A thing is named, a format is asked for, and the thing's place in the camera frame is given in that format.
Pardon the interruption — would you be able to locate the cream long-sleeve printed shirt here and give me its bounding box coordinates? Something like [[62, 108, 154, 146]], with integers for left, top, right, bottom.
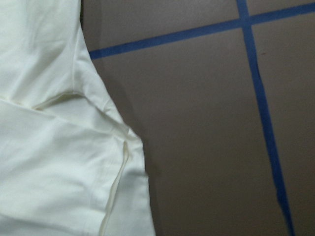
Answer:
[[0, 0, 155, 236]]

